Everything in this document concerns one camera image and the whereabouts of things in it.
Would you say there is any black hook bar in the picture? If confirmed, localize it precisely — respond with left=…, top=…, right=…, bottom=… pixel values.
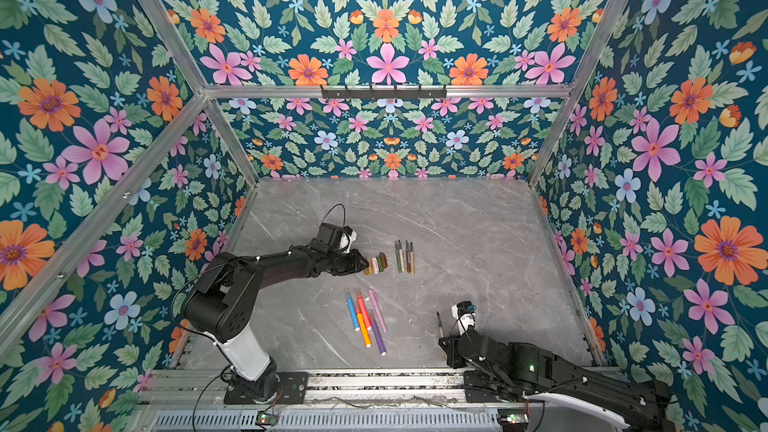
left=320, top=86, right=448, bottom=100

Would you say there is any orange marker pen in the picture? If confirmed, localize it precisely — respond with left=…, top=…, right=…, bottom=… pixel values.
left=356, top=311, right=372, bottom=348

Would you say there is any dark green brown marker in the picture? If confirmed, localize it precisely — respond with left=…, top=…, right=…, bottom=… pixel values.
left=394, top=239, right=405, bottom=273

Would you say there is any ochre brown marker pen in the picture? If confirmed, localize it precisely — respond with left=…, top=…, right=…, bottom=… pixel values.
left=436, top=312, right=445, bottom=338

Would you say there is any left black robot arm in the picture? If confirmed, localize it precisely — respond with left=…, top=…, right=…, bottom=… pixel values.
left=182, top=222, right=368, bottom=396

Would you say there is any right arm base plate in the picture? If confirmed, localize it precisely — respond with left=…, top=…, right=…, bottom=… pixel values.
left=462, top=370, right=523, bottom=403

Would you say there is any aluminium front rail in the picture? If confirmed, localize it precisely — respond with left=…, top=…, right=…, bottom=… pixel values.
left=137, top=368, right=634, bottom=409

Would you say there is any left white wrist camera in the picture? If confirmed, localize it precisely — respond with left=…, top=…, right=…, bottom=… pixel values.
left=339, top=228, right=357, bottom=253

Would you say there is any purple marker pen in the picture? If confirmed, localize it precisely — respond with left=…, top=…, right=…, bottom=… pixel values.
left=371, top=317, right=387, bottom=356

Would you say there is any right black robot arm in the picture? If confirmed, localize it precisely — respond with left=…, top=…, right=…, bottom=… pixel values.
left=438, top=326, right=677, bottom=431

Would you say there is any blue marker pen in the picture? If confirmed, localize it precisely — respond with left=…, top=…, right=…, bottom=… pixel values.
left=345, top=293, right=361, bottom=331

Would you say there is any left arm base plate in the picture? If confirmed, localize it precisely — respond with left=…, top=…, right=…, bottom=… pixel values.
left=222, top=372, right=309, bottom=405

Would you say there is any red marker pen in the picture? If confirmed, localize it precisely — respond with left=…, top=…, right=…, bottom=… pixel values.
left=356, top=291, right=372, bottom=330

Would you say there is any white vented cable duct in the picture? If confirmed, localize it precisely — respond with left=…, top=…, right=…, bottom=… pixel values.
left=149, top=408, right=502, bottom=431

